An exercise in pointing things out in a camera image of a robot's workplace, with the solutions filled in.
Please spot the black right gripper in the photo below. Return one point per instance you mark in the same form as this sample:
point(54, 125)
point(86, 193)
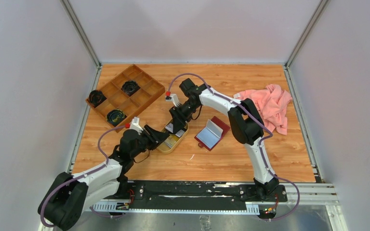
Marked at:
point(179, 118)

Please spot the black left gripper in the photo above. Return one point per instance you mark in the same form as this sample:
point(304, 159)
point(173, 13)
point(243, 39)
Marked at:
point(155, 137)

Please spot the silver VIP card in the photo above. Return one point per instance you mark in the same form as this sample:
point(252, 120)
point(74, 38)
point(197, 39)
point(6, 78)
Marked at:
point(169, 128)

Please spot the beige oval tray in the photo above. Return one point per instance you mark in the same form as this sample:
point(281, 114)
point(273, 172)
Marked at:
point(181, 134)

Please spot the gold card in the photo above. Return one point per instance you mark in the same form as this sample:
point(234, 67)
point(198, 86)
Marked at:
point(171, 141)

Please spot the red leather card holder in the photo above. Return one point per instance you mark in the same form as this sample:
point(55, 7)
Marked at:
point(212, 133)

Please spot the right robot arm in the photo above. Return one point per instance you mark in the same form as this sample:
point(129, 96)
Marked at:
point(246, 126)

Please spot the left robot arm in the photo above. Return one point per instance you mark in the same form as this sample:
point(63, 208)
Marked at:
point(70, 195)

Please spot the black round part lower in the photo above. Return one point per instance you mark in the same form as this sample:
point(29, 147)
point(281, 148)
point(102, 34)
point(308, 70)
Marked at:
point(115, 117)

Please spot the black round part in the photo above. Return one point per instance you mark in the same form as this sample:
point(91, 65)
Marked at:
point(130, 87)
point(96, 97)
point(115, 117)

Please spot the brown wooden divided tray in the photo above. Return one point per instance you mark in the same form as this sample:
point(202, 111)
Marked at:
point(111, 79)

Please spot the black round part upper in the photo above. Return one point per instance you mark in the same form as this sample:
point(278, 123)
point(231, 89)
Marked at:
point(130, 87)

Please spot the black round part left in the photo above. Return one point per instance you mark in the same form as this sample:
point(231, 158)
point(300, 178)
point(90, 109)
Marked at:
point(96, 97)

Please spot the pink cloth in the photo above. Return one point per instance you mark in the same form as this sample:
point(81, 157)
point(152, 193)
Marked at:
point(271, 103)

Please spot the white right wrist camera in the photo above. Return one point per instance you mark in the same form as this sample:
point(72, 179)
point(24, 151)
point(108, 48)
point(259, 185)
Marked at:
point(172, 97)

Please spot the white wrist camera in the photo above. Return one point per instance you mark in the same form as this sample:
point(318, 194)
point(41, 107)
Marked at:
point(134, 124)
point(172, 97)

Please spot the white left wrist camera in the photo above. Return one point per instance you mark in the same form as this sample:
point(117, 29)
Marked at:
point(134, 124)

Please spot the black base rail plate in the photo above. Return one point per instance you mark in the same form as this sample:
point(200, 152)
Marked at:
point(155, 196)

